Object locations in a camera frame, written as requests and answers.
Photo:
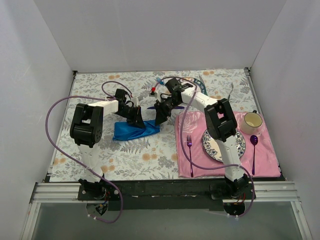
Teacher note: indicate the white plate teal rim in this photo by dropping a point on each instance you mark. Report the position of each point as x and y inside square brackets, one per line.
[196, 82]

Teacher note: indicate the pink floral placemat cloth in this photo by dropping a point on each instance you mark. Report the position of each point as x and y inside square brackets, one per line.
[266, 163]

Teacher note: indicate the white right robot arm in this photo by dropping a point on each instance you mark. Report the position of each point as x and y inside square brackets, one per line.
[220, 122]

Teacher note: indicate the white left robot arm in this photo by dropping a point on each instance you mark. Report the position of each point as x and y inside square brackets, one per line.
[87, 130]

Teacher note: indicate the purple metallic fork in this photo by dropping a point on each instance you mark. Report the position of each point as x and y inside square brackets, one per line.
[189, 144]

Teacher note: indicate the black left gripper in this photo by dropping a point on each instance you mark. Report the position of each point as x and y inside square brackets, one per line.
[135, 114]

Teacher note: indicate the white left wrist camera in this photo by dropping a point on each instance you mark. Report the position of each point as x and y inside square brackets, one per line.
[136, 100]

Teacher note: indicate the purple metallic spoon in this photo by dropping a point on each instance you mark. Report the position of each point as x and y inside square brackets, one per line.
[254, 141]

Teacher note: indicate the blue floral dinner plate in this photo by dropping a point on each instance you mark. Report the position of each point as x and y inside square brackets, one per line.
[212, 148]

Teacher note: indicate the floral tablecloth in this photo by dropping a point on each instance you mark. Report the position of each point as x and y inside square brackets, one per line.
[148, 158]

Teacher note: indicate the aluminium frame rail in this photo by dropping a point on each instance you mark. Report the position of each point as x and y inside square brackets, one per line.
[67, 192]

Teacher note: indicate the purple knife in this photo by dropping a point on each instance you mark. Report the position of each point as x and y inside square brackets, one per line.
[177, 107]

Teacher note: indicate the blue fork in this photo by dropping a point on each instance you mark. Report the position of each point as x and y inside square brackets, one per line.
[159, 80]

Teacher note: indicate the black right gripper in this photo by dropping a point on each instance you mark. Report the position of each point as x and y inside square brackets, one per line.
[162, 109]

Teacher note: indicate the blue satin napkin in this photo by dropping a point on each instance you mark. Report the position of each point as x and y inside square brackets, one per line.
[125, 132]

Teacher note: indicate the teal handled knife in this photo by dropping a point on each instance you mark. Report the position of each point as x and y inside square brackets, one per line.
[202, 86]

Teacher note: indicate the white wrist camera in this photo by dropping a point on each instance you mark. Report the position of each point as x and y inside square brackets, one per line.
[136, 100]
[153, 93]

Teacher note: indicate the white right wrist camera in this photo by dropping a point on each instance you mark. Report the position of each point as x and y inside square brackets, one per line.
[153, 93]

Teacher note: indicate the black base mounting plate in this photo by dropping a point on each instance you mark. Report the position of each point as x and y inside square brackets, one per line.
[163, 194]

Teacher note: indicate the cream ceramic mug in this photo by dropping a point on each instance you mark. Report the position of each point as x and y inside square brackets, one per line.
[251, 123]

